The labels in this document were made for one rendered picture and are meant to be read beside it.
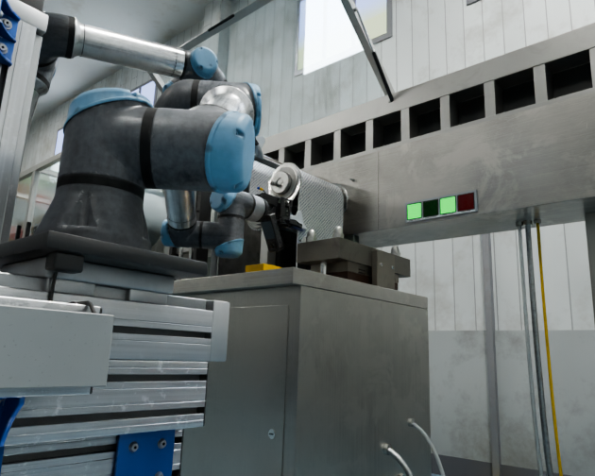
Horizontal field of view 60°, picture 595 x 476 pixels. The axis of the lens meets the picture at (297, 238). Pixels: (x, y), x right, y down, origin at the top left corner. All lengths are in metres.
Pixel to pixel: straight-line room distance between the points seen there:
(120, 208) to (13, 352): 0.27
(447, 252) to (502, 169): 2.04
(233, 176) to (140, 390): 0.31
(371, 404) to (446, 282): 2.27
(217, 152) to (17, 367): 0.36
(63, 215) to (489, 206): 1.27
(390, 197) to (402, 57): 2.69
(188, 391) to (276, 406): 0.52
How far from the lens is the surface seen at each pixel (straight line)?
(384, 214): 1.83
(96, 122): 0.75
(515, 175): 1.67
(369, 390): 1.44
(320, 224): 1.72
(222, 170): 0.71
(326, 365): 1.29
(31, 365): 0.52
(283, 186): 1.68
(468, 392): 3.55
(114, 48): 1.39
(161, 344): 0.73
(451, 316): 3.60
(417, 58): 4.34
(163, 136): 0.72
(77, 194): 0.72
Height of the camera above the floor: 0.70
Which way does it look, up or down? 13 degrees up
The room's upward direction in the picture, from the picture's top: 2 degrees clockwise
